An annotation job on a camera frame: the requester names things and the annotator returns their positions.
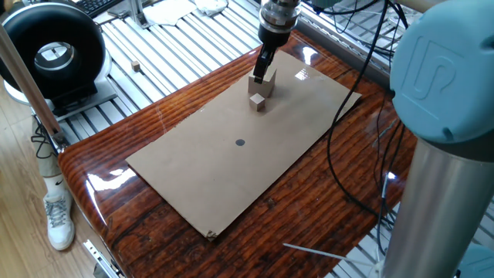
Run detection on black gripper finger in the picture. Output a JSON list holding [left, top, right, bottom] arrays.
[[252, 42, 278, 85]]

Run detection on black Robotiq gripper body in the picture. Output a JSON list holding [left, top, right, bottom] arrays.
[[257, 22, 296, 49]]

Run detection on large wooden block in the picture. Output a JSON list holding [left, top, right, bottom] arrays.
[[247, 67, 278, 99]]

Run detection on small wooden block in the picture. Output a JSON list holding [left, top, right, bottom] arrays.
[[249, 93, 266, 113]]

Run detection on white crumpled cloth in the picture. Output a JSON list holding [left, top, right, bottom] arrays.
[[195, 0, 229, 16]]

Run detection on white paper sheet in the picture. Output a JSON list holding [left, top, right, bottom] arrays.
[[142, 0, 198, 26]]

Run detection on brown cardboard sheet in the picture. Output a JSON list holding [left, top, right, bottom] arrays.
[[125, 49, 363, 242]]

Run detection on short aluminium upright profile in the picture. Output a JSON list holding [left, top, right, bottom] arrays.
[[129, 0, 150, 29]]

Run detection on black keyboard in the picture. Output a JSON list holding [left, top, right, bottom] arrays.
[[75, 0, 124, 19]]

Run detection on white zip tie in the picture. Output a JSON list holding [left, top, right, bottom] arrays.
[[283, 242, 383, 267]]

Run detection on person leg beige trousers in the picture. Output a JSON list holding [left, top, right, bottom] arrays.
[[30, 115, 70, 196]]

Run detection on white sneaker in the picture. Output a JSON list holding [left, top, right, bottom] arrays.
[[42, 188, 76, 252]]

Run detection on grey aluminium table rail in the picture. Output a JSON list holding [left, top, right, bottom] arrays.
[[296, 7, 393, 88]]

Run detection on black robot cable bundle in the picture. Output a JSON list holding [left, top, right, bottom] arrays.
[[327, 0, 406, 256]]

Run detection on black round ring device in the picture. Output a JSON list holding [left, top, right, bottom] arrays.
[[0, 2, 119, 117]]

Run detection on thin black hanging cable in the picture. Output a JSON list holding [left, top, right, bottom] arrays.
[[30, 123, 59, 159]]

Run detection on metal drawer rail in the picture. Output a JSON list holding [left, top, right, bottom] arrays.
[[83, 239, 124, 278]]

